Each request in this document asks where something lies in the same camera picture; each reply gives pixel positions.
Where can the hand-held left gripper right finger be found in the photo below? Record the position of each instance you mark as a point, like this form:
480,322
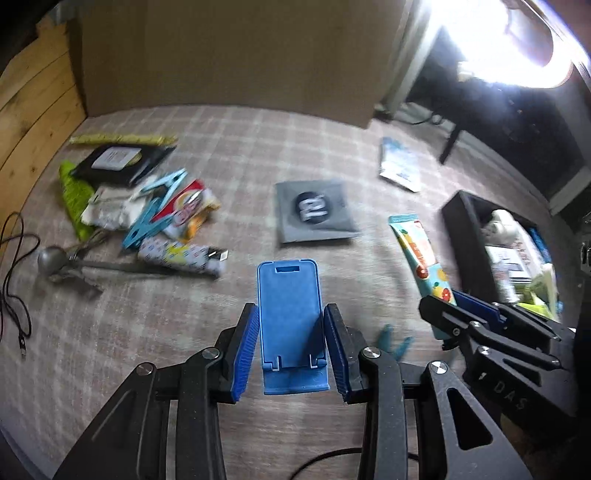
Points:
337,355

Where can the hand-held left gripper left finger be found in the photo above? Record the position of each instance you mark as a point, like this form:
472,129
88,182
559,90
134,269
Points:
242,355

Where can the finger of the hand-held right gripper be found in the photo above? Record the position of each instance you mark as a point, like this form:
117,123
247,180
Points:
448,323
478,304

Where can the yellow-green cleaning cloth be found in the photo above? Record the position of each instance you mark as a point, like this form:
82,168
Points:
540,295

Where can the black storage box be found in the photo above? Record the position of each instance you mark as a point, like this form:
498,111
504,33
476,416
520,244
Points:
466,240

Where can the colourful toothpaste tube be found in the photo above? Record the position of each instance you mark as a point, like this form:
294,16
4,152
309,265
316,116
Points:
420,258

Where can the blue phone stand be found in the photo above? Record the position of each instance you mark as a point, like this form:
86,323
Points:
286,300

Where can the printed paper packet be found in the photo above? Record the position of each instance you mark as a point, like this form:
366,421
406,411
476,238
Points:
508,270

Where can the blue clothes peg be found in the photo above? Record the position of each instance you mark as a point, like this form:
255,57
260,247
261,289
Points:
392,344
145,226
164,181

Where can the white round object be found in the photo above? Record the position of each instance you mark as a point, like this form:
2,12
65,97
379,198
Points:
501,226

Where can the patterned white lighter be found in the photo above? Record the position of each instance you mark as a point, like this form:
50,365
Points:
180,256

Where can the grey pouch with round logo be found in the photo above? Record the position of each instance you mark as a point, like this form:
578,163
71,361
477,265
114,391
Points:
314,210

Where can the red and orange snack packet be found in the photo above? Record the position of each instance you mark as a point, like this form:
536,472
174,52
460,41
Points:
189,210

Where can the white and blue packet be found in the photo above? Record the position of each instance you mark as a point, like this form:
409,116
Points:
400,164

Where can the black table leg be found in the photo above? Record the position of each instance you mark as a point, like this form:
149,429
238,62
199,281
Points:
450,145

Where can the white wet wipes packet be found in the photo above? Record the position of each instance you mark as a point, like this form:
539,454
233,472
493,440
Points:
111,207

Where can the metal ice cream scoop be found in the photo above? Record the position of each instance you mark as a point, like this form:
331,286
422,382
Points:
51,261

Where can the black pouch with white label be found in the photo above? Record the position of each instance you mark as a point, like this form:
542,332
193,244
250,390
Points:
120,161

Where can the yellow-green patterned stick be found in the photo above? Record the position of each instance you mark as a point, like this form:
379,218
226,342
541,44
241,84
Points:
120,138

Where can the bright window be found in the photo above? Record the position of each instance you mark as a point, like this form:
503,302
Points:
503,41

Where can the brown cardboard panel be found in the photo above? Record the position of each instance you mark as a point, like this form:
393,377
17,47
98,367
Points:
231,55

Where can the wooden board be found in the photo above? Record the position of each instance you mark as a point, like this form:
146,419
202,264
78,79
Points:
32,115

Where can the white furniture frame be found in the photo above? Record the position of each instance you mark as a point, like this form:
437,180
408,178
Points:
406,69

